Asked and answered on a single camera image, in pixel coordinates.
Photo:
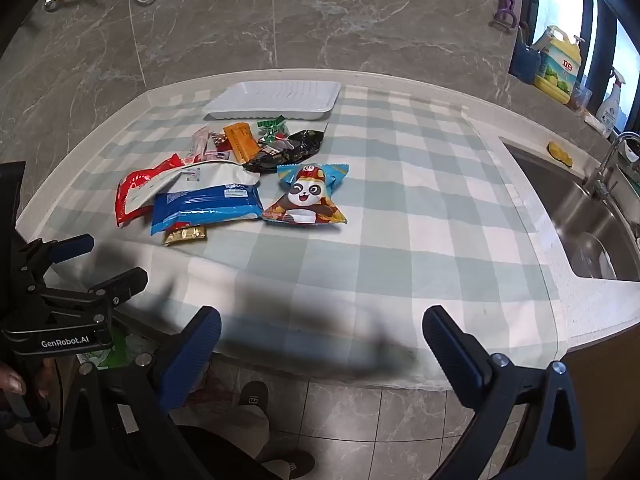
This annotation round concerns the white spray bottle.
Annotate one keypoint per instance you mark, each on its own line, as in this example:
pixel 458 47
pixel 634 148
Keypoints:
pixel 611 107

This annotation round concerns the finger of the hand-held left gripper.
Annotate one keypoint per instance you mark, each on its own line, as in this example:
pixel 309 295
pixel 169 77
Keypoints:
pixel 70 249
pixel 122 284

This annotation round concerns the green plastic bag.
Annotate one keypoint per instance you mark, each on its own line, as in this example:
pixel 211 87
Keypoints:
pixel 107 352

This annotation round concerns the red foil candy packet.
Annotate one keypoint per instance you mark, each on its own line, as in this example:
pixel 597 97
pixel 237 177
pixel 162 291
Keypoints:
pixel 219 145

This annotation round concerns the chrome faucet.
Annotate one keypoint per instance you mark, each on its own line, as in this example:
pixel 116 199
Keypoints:
pixel 600 170

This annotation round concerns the blue container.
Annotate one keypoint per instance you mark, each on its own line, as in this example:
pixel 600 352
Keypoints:
pixel 525 62

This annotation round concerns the pale pink clear packet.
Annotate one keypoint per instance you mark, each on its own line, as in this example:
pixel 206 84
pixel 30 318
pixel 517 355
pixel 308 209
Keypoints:
pixel 200 141

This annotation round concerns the dark slipper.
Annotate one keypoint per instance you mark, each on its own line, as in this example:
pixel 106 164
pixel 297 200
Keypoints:
pixel 253 396
pixel 292 465

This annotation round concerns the white snack packet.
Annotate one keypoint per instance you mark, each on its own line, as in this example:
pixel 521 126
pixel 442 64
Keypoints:
pixel 210 175

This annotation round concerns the white plastic tray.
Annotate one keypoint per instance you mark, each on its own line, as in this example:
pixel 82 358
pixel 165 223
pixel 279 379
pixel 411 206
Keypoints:
pixel 280 97

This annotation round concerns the steel sink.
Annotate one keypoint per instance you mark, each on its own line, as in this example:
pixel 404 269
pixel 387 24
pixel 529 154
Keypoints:
pixel 575 210

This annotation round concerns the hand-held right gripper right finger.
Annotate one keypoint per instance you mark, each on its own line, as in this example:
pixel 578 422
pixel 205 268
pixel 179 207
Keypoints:
pixel 455 355

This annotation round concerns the black snack packet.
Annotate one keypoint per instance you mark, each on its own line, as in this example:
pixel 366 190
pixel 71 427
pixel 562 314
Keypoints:
pixel 295 147

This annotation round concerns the blue snack packet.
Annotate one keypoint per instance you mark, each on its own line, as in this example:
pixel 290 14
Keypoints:
pixel 200 207

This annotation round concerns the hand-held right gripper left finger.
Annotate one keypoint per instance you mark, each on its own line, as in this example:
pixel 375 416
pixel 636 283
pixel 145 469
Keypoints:
pixel 195 355

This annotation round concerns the panda print snack packet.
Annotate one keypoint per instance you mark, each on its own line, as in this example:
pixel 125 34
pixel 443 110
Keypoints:
pixel 305 195

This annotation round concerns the yellow dish soap bottle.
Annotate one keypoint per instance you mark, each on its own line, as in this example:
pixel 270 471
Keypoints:
pixel 557 67

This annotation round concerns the orange snack packet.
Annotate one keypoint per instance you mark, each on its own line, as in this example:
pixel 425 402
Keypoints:
pixel 240 140

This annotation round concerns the small gold snack packet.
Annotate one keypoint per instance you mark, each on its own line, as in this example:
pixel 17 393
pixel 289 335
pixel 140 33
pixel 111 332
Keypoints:
pixel 185 235

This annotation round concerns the person's left hand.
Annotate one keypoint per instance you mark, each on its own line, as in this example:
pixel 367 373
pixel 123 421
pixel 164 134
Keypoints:
pixel 14 381

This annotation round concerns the yellow sponge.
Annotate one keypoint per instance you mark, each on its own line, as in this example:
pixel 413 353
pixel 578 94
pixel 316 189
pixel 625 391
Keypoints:
pixel 560 154

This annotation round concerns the green white checked tablecloth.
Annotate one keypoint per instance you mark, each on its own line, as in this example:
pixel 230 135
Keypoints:
pixel 400 210

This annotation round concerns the red snack packet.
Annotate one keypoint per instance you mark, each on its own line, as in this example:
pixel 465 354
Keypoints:
pixel 135 185

